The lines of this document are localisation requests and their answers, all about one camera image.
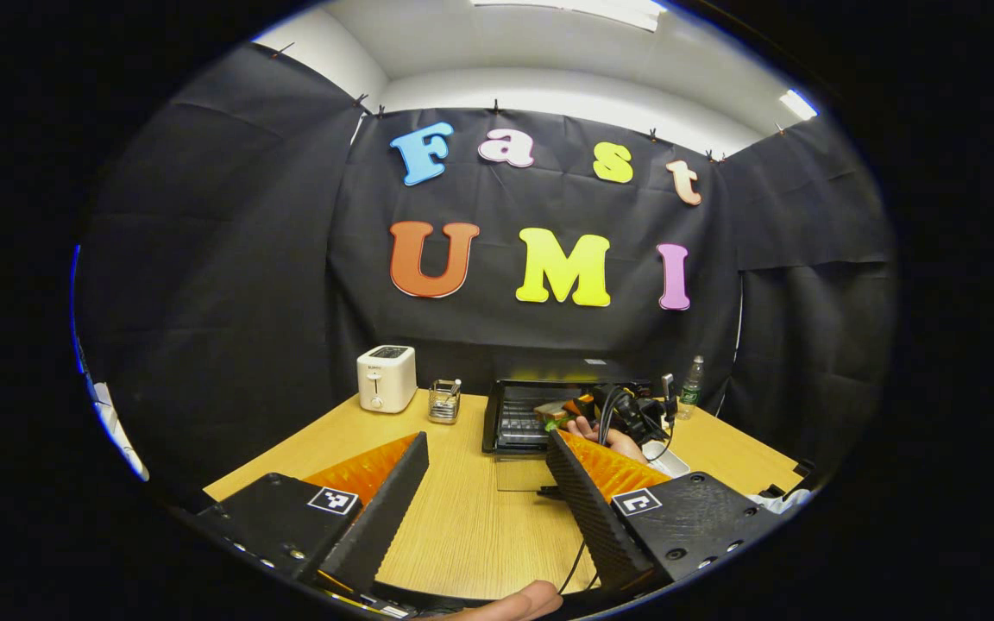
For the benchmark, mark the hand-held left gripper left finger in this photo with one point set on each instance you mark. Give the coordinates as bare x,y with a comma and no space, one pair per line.
380,517

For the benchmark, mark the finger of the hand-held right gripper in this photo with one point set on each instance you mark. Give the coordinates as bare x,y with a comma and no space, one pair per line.
579,404

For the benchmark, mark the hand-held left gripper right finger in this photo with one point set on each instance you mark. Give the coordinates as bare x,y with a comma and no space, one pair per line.
592,517

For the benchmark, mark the white rectangular tray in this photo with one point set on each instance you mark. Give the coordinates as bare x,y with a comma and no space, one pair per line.
668,459

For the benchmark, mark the black backdrop cloth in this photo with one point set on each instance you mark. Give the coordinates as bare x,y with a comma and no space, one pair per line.
229,285

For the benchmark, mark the small ceiling light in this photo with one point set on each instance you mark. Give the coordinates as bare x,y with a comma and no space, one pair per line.
799,103

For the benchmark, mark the clear plastic water bottle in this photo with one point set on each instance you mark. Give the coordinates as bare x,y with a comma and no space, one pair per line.
691,392

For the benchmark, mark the long ceiling light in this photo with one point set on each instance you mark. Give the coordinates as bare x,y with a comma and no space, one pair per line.
583,10

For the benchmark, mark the white toaster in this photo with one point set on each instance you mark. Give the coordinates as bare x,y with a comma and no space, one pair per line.
386,379

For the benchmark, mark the black electric oven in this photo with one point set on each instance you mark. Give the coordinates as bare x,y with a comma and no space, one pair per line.
514,414

